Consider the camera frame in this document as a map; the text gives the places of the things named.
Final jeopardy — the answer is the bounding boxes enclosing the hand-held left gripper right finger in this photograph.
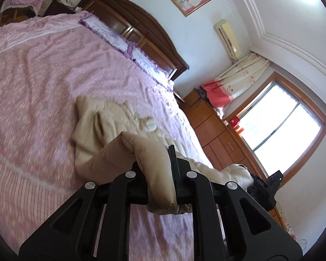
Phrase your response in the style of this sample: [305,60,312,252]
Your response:
[167,145,303,261]

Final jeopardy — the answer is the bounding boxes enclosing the bed with pink floral bedspread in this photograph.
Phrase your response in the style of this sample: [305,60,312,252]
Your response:
[0,10,216,256]

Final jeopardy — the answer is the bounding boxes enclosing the wall air conditioner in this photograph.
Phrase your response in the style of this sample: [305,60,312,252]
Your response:
[213,19,243,60]

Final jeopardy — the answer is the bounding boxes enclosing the wooden framed window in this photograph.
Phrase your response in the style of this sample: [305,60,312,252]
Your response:
[224,72,326,188]

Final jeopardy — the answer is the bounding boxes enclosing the pile of clothes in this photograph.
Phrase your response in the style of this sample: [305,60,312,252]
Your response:
[198,86,210,102]

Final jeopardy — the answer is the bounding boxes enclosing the wooden dresser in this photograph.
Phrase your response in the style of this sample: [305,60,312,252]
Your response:
[183,90,264,178]

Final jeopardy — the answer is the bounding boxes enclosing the purple frilled pillow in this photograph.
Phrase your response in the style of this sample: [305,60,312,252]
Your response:
[80,11,133,55]
[128,46,178,91]

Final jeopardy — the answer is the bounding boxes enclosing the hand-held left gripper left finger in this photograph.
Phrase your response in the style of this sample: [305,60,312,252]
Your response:
[18,169,148,261]

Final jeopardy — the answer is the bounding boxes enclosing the beige down jacket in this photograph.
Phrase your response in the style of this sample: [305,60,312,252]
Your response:
[72,95,255,216]

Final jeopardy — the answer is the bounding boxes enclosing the dark wooden headboard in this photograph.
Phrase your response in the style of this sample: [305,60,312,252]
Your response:
[76,0,190,81]

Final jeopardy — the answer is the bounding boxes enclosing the dark wooden nightstand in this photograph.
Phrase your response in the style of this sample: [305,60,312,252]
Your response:
[42,0,77,17]
[174,88,187,104]

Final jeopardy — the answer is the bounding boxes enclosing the floral curtain with red hem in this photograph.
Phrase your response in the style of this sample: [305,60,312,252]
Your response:
[198,52,271,119]

